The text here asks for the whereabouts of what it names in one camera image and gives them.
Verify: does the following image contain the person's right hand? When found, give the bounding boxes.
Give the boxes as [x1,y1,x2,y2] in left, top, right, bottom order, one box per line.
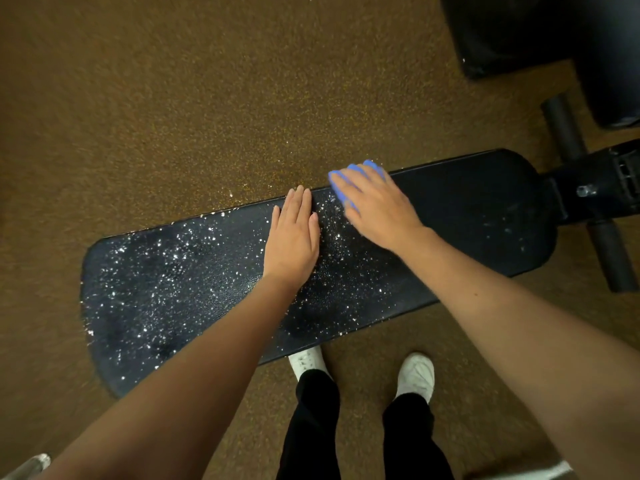
[328,164,427,256]

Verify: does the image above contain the dark rounded equipment cushion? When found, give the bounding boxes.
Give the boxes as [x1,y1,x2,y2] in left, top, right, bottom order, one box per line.
[567,0,640,131]

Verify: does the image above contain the black foam roller pad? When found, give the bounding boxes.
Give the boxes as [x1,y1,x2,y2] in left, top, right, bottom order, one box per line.
[585,218,640,294]
[541,93,589,163]

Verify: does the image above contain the person's white right shoe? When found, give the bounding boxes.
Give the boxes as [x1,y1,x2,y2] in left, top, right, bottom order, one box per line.
[394,352,436,405]

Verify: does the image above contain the black padded equipment cushion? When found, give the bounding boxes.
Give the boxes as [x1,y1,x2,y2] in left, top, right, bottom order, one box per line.
[439,0,583,81]

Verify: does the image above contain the person's left hand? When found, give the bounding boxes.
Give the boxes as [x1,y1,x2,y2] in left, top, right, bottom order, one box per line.
[262,185,322,292]

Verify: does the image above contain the person's left forearm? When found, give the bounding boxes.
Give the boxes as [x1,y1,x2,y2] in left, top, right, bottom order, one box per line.
[37,275,301,480]

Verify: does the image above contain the person's white shoe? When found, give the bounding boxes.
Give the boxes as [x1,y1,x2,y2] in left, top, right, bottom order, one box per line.
[288,345,331,382]
[394,352,436,405]

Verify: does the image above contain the black metal bench frame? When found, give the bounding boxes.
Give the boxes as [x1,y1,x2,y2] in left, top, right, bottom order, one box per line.
[544,140,640,226]

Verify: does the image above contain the grey metal bar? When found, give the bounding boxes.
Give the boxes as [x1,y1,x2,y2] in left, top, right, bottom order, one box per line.
[0,453,52,480]

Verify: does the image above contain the person's white left shoe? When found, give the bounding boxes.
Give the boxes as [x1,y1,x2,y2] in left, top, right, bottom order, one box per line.
[288,345,331,382]

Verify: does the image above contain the blue cleaning cloth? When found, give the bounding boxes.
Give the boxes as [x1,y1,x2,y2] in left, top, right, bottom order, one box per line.
[327,159,387,211]

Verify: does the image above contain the person's black trousers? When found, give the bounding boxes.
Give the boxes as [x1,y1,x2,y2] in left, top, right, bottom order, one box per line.
[276,369,455,480]

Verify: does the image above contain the black padded bench seat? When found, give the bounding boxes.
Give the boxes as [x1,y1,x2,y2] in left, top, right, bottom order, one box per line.
[80,148,559,399]

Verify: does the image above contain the white strip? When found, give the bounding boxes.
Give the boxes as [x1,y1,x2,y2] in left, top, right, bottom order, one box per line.
[469,460,574,480]

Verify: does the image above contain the person's right forearm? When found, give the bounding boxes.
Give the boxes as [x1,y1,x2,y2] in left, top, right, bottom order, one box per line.
[397,227,640,480]

